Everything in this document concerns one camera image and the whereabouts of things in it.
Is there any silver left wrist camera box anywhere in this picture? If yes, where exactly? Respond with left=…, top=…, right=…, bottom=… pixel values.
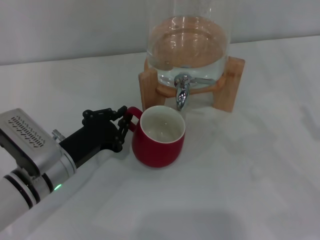
left=0, top=108, right=62, bottom=176

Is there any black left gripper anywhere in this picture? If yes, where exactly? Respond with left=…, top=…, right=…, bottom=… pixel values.
left=59, top=106, right=132, bottom=168

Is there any red ceramic cup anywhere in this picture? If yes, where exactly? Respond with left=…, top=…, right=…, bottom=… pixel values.
left=123, top=105, right=186, bottom=169

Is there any chrome faucet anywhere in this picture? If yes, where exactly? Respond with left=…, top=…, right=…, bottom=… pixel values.
left=173, top=72, right=215, bottom=111

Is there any small silver wrist connector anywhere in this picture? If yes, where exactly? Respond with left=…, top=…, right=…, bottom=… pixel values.
left=51, top=129, right=65, bottom=141

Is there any clear glass water dispenser jar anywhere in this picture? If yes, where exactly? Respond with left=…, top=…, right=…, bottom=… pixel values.
left=145, top=0, right=232, bottom=89

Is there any wooden dispenser stand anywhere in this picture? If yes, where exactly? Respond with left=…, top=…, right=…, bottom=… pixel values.
left=138, top=56, right=245, bottom=121

